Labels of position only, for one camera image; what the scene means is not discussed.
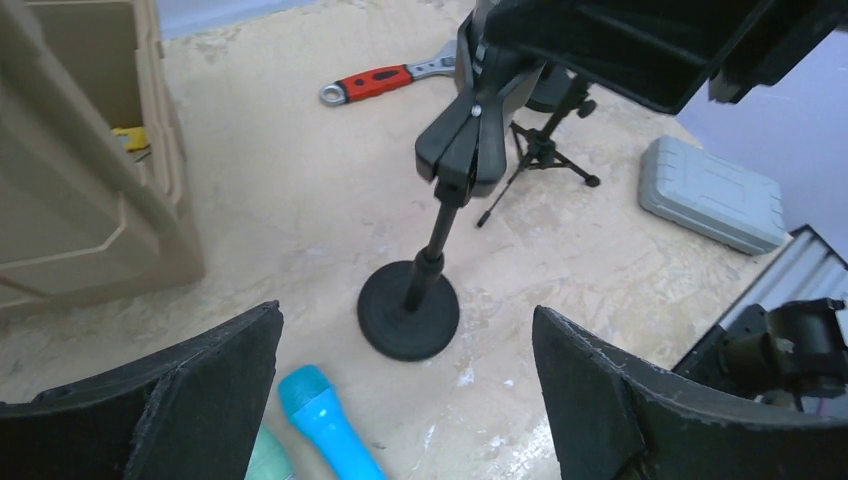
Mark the black tripod shock-mount stand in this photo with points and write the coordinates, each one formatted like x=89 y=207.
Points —
x=558 y=94

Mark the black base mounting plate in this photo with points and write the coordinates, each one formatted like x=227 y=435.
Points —
x=793 y=356

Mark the aluminium rail frame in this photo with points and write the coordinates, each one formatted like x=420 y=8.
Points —
x=808 y=268

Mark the black round-base clip stand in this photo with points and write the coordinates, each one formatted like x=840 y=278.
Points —
x=408 y=310

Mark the grey plastic case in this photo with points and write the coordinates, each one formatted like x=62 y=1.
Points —
x=709 y=195

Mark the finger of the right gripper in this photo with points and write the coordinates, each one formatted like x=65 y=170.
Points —
x=782 y=36
x=655 y=53

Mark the tan plastic tool case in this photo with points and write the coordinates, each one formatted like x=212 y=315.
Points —
x=95 y=201

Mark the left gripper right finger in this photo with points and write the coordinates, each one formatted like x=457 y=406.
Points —
x=614 y=415

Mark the green microphone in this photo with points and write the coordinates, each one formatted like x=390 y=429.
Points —
x=269 y=459

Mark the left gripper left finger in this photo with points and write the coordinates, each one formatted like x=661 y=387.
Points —
x=189 y=411

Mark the blue microphone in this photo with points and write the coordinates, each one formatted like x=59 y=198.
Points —
x=312 y=405

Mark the red-handled adjustable wrench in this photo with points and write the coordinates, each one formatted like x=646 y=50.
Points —
x=375 y=82

